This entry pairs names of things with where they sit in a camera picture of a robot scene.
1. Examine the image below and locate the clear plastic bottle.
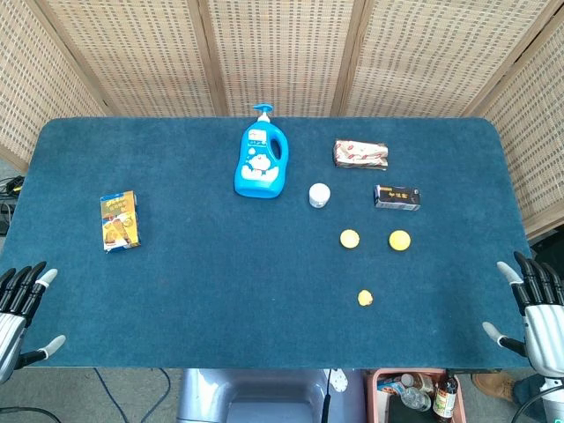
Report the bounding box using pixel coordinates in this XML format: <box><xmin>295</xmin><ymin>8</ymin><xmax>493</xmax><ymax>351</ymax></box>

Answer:
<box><xmin>399</xmin><ymin>373</ymin><xmax>432</xmax><ymax>412</ymax></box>

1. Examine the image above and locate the brown shoe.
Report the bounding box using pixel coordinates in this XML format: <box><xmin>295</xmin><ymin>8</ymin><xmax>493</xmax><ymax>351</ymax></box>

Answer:
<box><xmin>471</xmin><ymin>372</ymin><xmax>517</xmax><ymax>403</ymax></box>

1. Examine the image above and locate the yellow snack box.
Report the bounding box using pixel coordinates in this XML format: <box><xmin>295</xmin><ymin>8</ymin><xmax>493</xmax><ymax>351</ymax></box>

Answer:
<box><xmin>100</xmin><ymin>190</ymin><xmax>142</xmax><ymax>253</ymax></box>

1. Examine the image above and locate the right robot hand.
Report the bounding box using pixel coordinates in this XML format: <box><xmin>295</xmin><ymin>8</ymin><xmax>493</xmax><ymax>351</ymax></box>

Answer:
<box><xmin>481</xmin><ymin>250</ymin><xmax>564</xmax><ymax>379</ymax></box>

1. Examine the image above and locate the yellow round fruit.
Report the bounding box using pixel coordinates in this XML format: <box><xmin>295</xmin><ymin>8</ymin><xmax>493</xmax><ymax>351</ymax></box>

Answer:
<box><xmin>388</xmin><ymin>229</ymin><xmax>412</xmax><ymax>253</ymax></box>
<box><xmin>339</xmin><ymin>228</ymin><xmax>362</xmax><ymax>250</ymax></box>

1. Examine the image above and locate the blue floor cable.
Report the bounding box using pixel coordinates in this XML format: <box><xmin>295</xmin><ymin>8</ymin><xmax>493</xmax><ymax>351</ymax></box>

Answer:
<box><xmin>93</xmin><ymin>367</ymin><xmax>172</xmax><ymax>423</ymax></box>

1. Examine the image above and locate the black rectangular box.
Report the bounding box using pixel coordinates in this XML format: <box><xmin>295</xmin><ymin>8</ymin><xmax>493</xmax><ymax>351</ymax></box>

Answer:
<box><xmin>374</xmin><ymin>184</ymin><xmax>421</xmax><ymax>211</ymax></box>

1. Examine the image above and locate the pink plastic bin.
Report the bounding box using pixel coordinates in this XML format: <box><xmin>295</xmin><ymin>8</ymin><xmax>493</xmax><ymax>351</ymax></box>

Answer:
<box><xmin>366</xmin><ymin>367</ymin><xmax>467</xmax><ymax>423</ymax></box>

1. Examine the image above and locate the white round jar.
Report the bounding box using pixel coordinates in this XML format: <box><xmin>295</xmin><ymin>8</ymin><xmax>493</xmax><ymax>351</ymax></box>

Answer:
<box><xmin>308</xmin><ymin>182</ymin><xmax>331</xmax><ymax>209</ymax></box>

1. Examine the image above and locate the dark glass bottle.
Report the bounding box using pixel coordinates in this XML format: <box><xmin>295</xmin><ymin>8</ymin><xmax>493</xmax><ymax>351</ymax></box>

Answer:
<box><xmin>432</xmin><ymin>370</ymin><xmax>459</xmax><ymax>419</ymax></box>

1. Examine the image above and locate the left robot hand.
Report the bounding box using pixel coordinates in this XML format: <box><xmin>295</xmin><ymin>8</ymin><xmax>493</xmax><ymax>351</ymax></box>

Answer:
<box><xmin>0</xmin><ymin>261</ymin><xmax>67</xmax><ymax>384</ymax></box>

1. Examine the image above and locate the blue pump bottle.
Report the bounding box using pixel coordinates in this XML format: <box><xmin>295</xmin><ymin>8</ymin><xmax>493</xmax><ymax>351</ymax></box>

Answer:
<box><xmin>234</xmin><ymin>103</ymin><xmax>289</xmax><ymax>199</ymax></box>

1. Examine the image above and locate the blue table mat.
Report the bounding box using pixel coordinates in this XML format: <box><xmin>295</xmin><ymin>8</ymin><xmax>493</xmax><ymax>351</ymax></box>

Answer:
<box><xmin>0</xmin><ymin>115</ymin><xmax>536</xmax><ymax>370</ymax></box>

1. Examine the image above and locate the woven folding screen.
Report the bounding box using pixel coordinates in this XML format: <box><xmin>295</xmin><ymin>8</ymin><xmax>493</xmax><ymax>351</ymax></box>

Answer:
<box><xmin>0</xmin><ymin>0</ymin><xmax>564</xmax><ymax>241</ymax></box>

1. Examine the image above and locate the yellow round fruit left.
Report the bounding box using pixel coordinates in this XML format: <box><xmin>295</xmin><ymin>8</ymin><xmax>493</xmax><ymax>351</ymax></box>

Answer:
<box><xmin>339</xmin><ymin>228</ymin><xmax>362</xmax><ymax>250</ymax></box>

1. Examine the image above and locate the black antenna rod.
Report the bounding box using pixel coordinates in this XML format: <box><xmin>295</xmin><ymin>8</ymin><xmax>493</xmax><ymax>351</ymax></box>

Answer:
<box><xmin>320</xmin><ymin>368</ymin><xmax>332</xmax><ymax>423</ymax></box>

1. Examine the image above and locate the black power strip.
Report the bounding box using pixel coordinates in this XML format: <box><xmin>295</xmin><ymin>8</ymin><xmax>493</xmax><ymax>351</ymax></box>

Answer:
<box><xmin>0</xmin><ymin>174</ymin><xmax>26</xmax><ymax>195</ymax></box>

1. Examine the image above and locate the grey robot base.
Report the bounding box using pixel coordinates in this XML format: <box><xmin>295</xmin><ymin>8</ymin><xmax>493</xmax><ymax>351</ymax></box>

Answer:
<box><xmin>175</xmin><ymin>367</ymin><xmax>367</xmax><ymax>423</ymax></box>

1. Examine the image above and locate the yellow round fruit right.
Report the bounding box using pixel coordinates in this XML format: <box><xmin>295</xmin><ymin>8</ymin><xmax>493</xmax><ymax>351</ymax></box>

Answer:
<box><xmin>388</xmin><ymin>229</ymin><xmax>412</xmax><ymax>253</ymax></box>

